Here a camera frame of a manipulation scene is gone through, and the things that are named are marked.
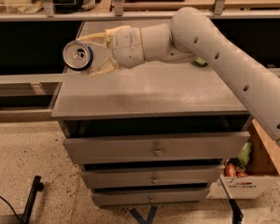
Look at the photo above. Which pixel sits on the bottom grey drawer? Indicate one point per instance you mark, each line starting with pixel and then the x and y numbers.
pixel 149 196

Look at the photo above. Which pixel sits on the green snack bag in box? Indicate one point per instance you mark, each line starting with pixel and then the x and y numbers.
pixel 243 156

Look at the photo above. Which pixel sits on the black tool handle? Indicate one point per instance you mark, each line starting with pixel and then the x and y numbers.
pixel 237 215

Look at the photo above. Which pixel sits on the grey metal railing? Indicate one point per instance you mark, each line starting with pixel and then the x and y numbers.
pixel 12 10

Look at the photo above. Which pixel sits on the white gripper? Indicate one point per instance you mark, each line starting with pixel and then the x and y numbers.
pixel 127 47

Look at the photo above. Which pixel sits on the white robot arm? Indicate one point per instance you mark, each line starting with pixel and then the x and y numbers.
pixel 190 35

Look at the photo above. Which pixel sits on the cardboard box with snacks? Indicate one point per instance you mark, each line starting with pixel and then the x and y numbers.
pixel 263 168

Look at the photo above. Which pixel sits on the grey drawer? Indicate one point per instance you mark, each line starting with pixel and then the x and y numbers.
pixel 151 177
pixel 149 196
pixel 164 147

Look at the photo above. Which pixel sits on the black bar on floor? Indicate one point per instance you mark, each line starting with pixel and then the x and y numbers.
pixel 36 187

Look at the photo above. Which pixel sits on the blue pepsi can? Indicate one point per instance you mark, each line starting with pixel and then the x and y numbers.
pixel 77 55

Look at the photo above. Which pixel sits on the top grey drawer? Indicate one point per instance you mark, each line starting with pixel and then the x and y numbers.
pixel 164 147

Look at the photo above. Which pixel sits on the grey drawer cabinet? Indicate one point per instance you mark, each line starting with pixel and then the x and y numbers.
pixel 152 99

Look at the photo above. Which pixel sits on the middle grey drawer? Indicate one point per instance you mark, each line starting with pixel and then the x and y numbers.
pixel 151 177

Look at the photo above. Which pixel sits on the orange snack packs in box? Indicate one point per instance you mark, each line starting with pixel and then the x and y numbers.
pixel 232 171

